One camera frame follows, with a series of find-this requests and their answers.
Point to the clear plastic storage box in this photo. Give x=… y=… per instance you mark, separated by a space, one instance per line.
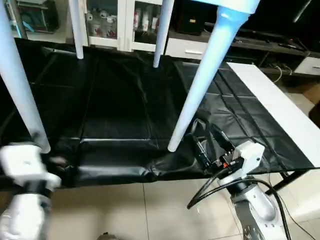
x=37 y=17

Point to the white glass door cabinet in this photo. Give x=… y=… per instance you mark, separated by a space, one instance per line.
x=125 y=25

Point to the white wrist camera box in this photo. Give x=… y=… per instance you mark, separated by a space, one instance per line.
x=249 y=156
x=25 y=165

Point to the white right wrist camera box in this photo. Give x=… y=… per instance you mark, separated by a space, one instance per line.
x=249 y=156

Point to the dark low tv stand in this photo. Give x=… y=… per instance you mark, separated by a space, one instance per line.
x=270 y=42

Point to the white drawer unit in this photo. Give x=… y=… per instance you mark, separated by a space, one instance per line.
x=309 y=65
x=187 y=49

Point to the black speaker box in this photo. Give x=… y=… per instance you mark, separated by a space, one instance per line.
x=192 y=17

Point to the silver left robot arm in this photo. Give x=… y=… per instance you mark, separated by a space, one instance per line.
x=25 y=215

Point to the black mat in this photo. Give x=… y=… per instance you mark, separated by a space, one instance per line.
x=125 y=100

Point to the white plastic table leg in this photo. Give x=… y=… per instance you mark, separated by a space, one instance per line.
x=200 y=85
x=20 y=85
x=162 y=30
x=77 y=27

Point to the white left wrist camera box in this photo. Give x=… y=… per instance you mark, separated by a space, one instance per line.
x=25 y=165

